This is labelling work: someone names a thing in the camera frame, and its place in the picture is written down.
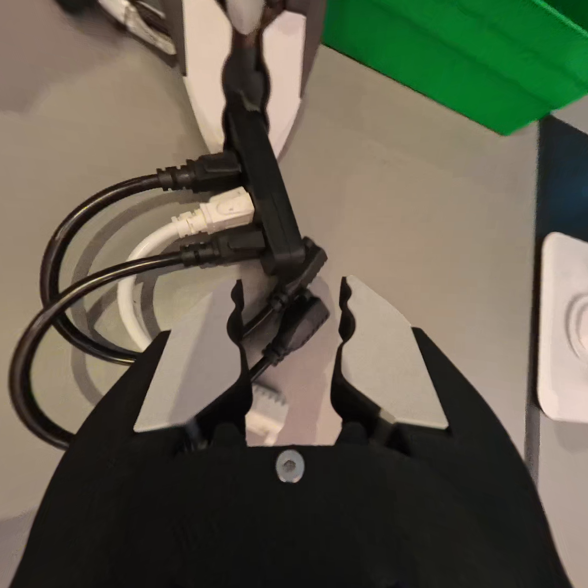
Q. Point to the black power strip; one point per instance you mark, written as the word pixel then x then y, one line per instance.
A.
pixel 266 193

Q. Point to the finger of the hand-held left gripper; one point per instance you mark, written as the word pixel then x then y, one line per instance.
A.
pixel 204 69
pixel 287 69

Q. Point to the green plastic bin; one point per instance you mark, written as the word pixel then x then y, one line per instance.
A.
pixel 459 55

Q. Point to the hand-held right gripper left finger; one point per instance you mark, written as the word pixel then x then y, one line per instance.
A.
pixel 193 376

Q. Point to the white divider stand base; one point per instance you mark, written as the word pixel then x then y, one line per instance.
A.
pixel 558 349

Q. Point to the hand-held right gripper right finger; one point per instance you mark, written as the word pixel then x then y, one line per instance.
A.
pixel 390 367

